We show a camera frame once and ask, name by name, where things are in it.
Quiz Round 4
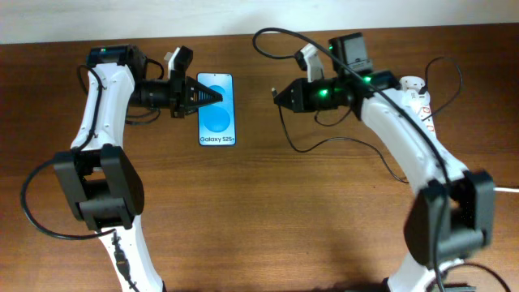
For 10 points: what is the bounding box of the black charging cable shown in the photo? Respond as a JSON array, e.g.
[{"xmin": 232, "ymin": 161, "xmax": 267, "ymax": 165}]
[{"xmin": 270, "ymin": 55, "xmax": 464, "ymax": 184}]

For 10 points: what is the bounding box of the blue screen smartphone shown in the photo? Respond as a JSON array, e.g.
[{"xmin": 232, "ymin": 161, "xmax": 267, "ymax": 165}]
[{"xmin": 197, "ymin": 72, "xmax": 237, "ymax": 147}]

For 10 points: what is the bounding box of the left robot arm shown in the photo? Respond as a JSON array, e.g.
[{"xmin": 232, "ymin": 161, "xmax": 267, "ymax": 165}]
[{"xmin": 54, "ymin": 45, "xmax": 223, "ymax": 291}]

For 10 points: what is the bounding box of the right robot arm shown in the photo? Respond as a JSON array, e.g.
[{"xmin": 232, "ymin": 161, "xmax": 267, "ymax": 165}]
[{"xmin": 273, "ymin": 33, "xmax": 495, "ymax": 291}]

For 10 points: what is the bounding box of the white USB charger plug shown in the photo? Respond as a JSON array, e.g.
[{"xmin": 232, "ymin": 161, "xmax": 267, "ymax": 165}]
[{"xmin": 405, "ymin": 89, "xmax": 431, "ymax": 107}]

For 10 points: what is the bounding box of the white power strip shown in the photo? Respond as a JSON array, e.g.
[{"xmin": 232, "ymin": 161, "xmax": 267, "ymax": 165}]
[{"xmin": 400, "ymin": 76, "xmax": 436, "ymax": 137}]

